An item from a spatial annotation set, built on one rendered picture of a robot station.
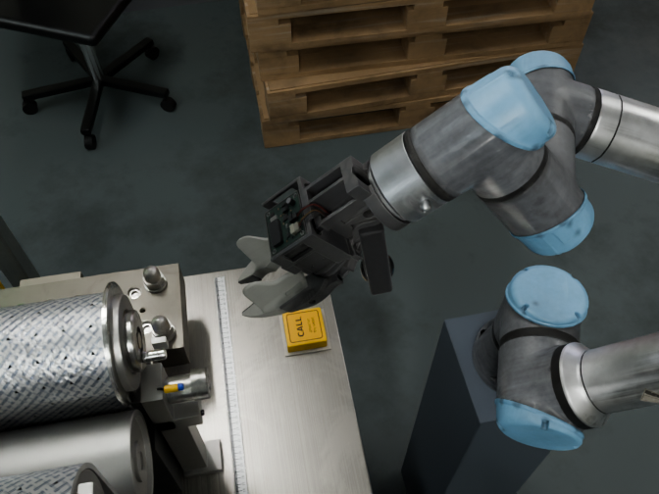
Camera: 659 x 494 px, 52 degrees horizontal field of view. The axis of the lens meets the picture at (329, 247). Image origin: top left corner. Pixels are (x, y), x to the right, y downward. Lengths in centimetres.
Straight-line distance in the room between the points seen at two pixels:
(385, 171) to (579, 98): 24
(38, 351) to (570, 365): 65
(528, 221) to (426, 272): 175
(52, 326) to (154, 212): 181
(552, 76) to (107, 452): 62
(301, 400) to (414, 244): 137
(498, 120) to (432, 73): 210
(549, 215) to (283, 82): 198
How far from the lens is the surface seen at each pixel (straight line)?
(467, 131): 57
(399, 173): 59
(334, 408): 115
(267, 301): 69
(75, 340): 79
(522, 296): 102
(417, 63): 264
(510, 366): 100
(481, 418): 117
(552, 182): 63
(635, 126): 76
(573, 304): 103
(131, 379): 82
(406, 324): 226
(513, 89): 57
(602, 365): 93
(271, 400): 116
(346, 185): 60
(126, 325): 81
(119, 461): 80
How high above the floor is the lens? 197
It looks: 55 degrees down
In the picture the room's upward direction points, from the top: straight up
